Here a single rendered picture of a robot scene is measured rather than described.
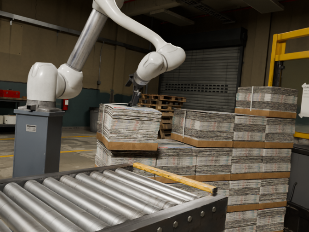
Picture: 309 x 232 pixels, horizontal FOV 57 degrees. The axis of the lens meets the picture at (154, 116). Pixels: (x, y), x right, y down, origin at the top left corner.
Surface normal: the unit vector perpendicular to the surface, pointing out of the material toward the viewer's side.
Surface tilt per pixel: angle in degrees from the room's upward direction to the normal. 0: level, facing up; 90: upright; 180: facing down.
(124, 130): 95
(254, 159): 90
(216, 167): 90
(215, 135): 90
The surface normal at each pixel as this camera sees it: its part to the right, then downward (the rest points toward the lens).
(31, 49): 0.71, 0.10
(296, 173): -0.91, -0.06
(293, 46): -0.70, -0.02
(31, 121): -0.11, 0.04
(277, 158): 0.42, 0.08
